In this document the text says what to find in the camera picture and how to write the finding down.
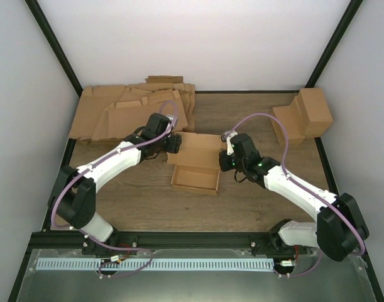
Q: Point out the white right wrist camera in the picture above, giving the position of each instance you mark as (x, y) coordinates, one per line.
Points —
(226, 137)

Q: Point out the low folded cardboard box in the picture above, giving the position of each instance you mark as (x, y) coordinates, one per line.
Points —
(284, 115)

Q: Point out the light blue slotted cable duct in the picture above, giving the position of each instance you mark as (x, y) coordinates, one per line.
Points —
(88, 264)

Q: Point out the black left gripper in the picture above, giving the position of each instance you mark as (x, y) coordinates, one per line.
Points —
(174, 146)

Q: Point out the stack of flat cardboard blanks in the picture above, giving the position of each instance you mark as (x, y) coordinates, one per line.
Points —
(110, 112)

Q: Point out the black right frame post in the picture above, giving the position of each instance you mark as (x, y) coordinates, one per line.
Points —
(337, 35)

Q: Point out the black frame post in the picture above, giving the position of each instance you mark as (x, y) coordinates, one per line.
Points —
(337, 35)
(54, 44)

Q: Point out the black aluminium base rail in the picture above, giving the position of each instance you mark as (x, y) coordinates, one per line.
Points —
(256, 242)

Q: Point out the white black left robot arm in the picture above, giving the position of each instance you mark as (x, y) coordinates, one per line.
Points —
(74, 193)

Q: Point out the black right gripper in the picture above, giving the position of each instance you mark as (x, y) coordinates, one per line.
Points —
(224, 165)

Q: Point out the tall folded cardboard box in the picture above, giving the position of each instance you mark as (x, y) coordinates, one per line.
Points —
(311, 112)

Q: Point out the black left frame post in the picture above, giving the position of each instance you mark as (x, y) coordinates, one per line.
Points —
(54, 44)

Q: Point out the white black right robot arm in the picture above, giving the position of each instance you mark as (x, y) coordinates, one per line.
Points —
(337, 227)

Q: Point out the brown cardboard box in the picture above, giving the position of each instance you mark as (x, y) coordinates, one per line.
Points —
(196, 164)

